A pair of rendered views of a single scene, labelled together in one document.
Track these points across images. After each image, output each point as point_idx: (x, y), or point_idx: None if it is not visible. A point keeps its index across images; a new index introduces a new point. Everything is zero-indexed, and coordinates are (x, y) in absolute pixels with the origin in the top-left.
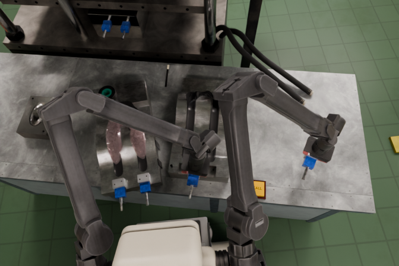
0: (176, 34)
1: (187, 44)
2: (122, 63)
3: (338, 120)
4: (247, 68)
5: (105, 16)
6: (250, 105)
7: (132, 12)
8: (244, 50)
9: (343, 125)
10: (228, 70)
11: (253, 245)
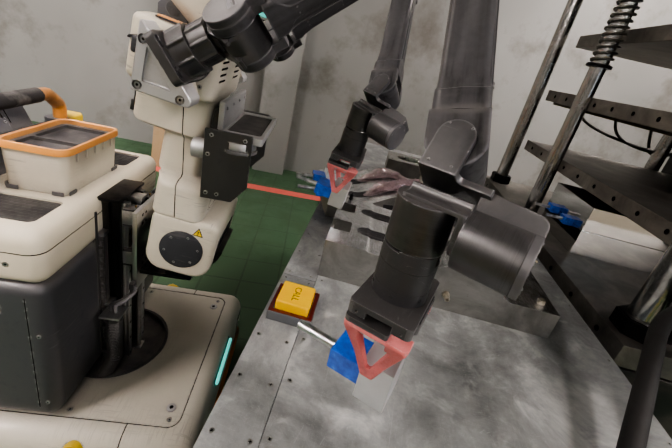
0: (612, 288)
1: (603, 297)
2: None
3: (517, 226)
4: (628, 383)
5: (567, 194)
6: (512, 357)
7: (597, 207)
8: (666, 327)
9: (505, 250)
10: (589, 340)
11: (195, 39)
